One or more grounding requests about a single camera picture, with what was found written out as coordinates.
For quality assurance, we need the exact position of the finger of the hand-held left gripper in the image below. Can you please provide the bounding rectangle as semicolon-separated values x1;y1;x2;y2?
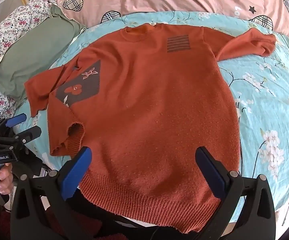
5;113;27;130
13;126;42;146

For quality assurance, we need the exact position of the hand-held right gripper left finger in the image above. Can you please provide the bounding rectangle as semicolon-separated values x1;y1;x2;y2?
11;146;92;240

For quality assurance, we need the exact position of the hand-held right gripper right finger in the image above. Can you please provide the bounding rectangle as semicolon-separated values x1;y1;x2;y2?
195;147;276;240

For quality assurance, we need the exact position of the orange knit sweater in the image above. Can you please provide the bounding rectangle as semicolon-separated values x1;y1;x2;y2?
25;22;277;234

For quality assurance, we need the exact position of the green pillow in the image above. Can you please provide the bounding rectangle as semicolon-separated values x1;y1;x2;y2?
0;4;87;105

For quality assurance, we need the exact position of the teal floral blanket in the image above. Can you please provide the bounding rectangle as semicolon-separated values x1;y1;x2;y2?
12;10;289;224

